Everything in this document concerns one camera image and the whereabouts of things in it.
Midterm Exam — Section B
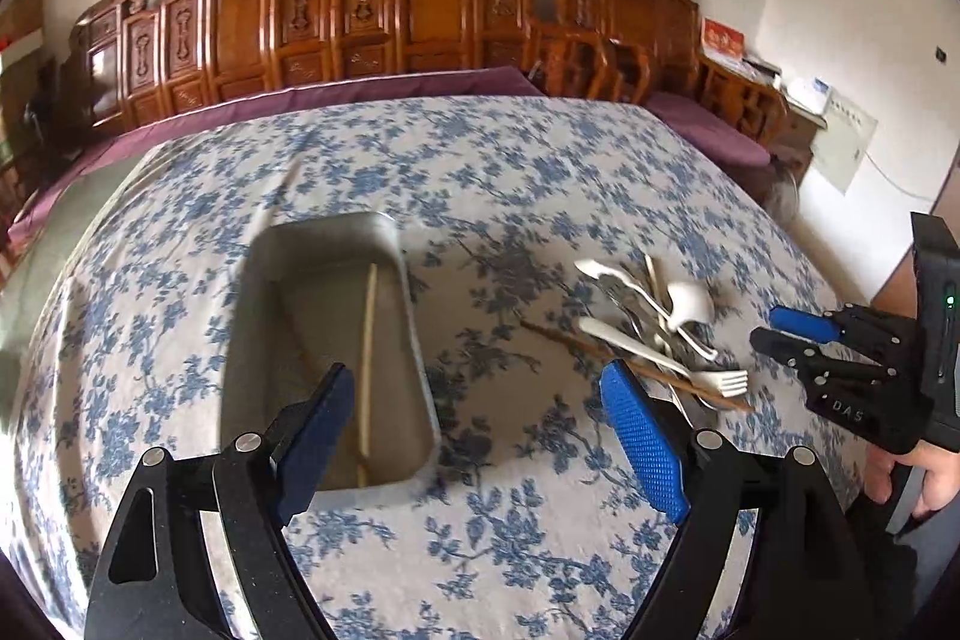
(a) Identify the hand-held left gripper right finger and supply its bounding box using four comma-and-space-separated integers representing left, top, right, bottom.
600, 361, 871, 640

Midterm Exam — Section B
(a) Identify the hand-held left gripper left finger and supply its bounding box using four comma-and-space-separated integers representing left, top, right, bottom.
84, 364, 356, 640

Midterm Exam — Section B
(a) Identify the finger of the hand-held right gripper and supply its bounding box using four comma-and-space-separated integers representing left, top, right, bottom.
750, 326, 920, 453
770, 305, 916, 354

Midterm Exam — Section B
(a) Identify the white ceramic soup spoon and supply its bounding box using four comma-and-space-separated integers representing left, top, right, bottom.
645, 254, 712, 335
574, 259, 719, 362

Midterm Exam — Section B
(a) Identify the rectangular metal tray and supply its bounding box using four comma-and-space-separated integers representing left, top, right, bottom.
217, 211, 442, 491

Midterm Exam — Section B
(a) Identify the person's right hand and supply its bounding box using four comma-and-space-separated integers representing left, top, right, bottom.
862, 442, 960, 515

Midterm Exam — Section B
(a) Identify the dark brown chopstick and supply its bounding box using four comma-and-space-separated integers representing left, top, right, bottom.
520, 321, 755, 414
630, 361, 727, 408

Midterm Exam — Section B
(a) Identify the white plastic fork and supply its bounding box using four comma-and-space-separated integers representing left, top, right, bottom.
577, 317, 749, 393

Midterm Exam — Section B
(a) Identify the light wooden chopstick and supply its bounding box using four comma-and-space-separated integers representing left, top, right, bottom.
358, 263, 379, 488

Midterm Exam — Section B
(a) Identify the small standing fan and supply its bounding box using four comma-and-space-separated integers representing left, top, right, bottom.
765, 167, 802, 230

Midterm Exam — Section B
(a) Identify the metal fork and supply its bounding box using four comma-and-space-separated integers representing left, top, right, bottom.
596, 276, 676, 342

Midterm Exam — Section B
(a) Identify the wooden side table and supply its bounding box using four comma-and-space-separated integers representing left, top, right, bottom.
776, 98, 826, 185

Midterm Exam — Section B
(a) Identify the short purple seat cushion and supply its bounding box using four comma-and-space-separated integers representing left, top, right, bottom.
643, 89, 773, 169

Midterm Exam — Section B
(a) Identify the white and blue box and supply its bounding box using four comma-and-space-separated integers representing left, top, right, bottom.
780, 76, 835, 113

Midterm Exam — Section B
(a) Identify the red box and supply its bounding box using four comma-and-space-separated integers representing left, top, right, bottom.
701, 17, 746, 61

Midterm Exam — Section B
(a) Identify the blue floral tablecloth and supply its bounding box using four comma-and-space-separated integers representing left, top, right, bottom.
0, 96, 863, 640

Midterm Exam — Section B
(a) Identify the long purple seat cushion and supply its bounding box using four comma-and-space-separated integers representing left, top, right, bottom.
7, 66, 550, 245

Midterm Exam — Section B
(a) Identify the round-backed wooden chair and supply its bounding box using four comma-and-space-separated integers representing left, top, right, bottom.
527, 20, 652, 105

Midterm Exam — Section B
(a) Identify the carved wooden sofa with armrest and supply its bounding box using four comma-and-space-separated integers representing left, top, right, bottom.
555, 0, 788, 148

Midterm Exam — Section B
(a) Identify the long carved wooden sofa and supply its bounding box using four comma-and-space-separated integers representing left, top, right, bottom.
161, 0, 542, 109

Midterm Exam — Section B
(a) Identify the small carved wooden armchair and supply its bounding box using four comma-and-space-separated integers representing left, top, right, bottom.
66, 0, 164, 135

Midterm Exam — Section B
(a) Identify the white wall cable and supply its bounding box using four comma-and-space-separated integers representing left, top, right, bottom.
862, 149, 940, 211

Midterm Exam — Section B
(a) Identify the white wall panel box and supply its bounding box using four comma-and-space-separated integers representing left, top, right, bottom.
808, 87, 880, 196

